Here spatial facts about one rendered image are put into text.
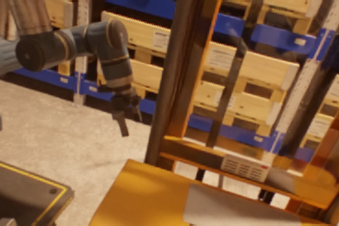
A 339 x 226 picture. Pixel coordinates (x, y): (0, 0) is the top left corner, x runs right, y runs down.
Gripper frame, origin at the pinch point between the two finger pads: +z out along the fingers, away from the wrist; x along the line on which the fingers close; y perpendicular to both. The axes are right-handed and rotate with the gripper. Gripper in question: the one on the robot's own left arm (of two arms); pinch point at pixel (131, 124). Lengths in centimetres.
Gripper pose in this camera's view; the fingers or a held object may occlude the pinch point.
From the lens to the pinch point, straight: 121.5
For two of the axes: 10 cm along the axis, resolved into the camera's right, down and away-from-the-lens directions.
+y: 9.4, -0.8, -3.3
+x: 2.8, -3.9, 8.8
